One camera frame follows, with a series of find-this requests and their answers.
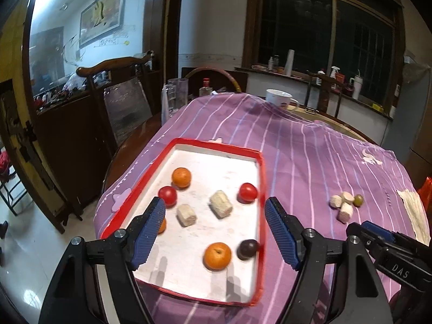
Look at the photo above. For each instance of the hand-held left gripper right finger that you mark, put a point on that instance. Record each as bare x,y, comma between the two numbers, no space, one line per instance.
281,233

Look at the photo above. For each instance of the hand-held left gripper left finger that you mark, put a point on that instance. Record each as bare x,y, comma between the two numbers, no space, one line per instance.
150,233

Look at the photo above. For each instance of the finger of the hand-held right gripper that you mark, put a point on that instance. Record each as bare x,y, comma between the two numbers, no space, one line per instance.
361,234
378,228

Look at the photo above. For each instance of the small orange mandarin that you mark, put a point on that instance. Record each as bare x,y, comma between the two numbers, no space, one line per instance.
181,177
162,226

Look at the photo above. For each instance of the dark purple plum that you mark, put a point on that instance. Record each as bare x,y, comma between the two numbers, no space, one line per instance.
248,249

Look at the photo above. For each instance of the red tomato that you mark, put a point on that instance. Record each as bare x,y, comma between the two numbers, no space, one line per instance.
167,195
247,193

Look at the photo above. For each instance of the large orange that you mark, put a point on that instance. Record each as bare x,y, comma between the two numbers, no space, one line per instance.
217,255

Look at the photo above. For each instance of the red rimmed white tray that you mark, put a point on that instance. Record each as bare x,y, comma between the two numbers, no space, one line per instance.
202,162

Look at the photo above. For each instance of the green olive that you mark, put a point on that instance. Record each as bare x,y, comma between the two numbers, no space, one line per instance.
358,200

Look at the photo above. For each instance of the cream knitted towel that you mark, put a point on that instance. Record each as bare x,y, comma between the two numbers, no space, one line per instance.
413,209

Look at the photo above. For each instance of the red plastic bag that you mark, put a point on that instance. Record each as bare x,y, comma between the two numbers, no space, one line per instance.
426,189

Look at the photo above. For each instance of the purple striped tablecloth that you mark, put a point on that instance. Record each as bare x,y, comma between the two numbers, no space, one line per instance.
303,148

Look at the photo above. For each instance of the dark wooden sideboard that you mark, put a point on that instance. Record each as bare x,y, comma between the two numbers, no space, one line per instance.
74,141

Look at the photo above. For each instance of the dark window counter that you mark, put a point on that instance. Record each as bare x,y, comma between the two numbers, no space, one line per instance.
364,104

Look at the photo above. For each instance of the grey refrigerator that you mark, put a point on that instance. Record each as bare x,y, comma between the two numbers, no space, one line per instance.
413,108

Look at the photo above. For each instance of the wooden chair with plastic cover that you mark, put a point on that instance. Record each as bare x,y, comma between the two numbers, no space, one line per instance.
128,104

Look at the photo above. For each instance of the white cartoon mug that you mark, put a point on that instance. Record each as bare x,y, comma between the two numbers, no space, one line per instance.
278,98

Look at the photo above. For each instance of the clear glass pitcher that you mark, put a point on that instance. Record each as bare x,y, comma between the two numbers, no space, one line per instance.
177,94

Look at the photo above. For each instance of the white tumbler with straw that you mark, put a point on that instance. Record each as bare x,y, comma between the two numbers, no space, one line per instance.
357,87

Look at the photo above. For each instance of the dark wooden chair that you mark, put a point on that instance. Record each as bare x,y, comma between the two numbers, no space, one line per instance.
325,89

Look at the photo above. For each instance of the red capped liquor bottle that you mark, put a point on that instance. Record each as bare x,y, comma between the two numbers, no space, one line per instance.
205,87

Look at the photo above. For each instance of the red box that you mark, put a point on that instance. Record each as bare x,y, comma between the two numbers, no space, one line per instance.
340,77

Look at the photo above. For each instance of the round wooden chair back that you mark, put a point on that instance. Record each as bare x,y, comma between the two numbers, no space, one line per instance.
233,79

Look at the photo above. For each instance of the white spray bottle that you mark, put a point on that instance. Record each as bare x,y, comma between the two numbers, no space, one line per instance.
334,72

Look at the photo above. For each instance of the small clear bottle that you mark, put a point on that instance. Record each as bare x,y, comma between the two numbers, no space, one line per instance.
271,63
276,61

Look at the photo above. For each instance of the white paper roll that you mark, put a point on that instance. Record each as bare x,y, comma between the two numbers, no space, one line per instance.
289,62

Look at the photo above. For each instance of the dark framed window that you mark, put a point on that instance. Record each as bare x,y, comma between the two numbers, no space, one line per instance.
320,23

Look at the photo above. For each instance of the framed fish painting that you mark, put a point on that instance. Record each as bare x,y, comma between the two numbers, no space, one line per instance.
101,13

